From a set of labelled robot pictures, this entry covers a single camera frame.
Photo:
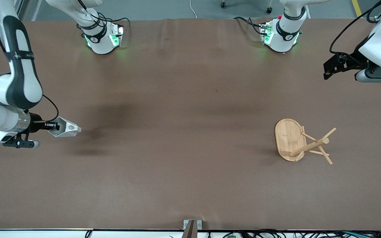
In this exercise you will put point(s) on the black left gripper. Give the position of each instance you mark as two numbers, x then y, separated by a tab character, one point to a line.
355	59

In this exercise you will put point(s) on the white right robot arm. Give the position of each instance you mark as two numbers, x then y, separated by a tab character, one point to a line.
21	82

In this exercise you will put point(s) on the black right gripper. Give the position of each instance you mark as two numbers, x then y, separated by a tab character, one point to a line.
35	119

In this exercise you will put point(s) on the aluminium frame profile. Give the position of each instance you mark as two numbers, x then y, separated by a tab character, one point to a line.
18	6

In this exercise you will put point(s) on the brown table cover sheet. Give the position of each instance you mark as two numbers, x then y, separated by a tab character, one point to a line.
177	132

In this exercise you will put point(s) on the white faceted cup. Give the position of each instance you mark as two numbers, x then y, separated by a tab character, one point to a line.
69	129

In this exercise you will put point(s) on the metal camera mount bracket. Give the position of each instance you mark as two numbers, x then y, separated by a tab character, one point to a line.
192	228

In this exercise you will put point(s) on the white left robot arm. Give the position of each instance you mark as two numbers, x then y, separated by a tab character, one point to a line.
284	36

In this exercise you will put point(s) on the wooden cup rack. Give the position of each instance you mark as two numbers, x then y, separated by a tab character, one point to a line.
288	138

